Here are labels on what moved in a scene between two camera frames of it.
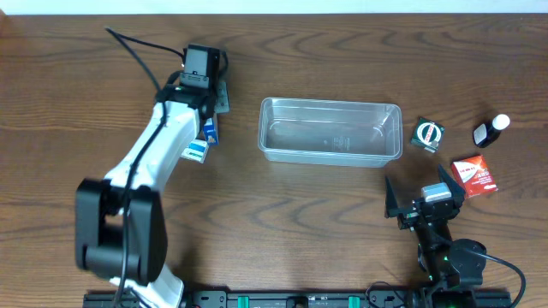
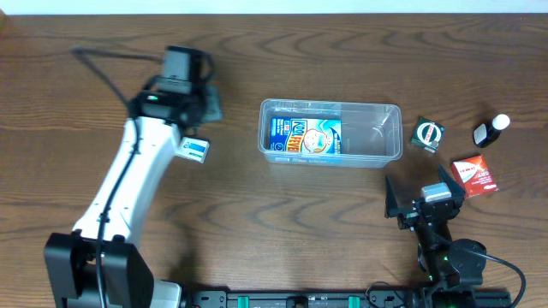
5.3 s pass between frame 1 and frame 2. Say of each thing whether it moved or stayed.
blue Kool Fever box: moved
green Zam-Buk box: stayed
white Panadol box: stayed
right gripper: stayed
